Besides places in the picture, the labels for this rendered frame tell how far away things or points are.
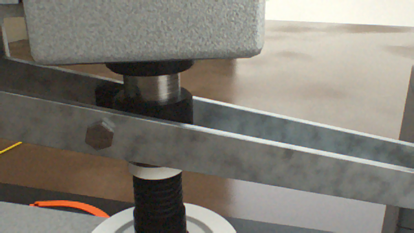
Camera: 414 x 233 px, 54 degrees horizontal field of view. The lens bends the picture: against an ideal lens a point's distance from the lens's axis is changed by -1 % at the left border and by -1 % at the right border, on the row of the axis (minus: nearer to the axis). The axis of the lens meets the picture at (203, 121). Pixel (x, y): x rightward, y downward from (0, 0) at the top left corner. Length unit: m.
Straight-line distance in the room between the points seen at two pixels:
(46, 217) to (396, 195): 0.52
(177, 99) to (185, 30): 0.12
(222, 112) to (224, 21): 0.21
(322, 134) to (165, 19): 0.33
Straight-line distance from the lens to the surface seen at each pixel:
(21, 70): 0.53
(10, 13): 0.38
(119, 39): 0.34
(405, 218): 1.39
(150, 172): 0.47
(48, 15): 0.35
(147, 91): 0.44
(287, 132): 0.57
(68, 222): 0.69
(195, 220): 0.61
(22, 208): 0.75
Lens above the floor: 1.18
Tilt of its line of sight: 22 degrees down
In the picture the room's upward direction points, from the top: 1 degrees counter-clockwise
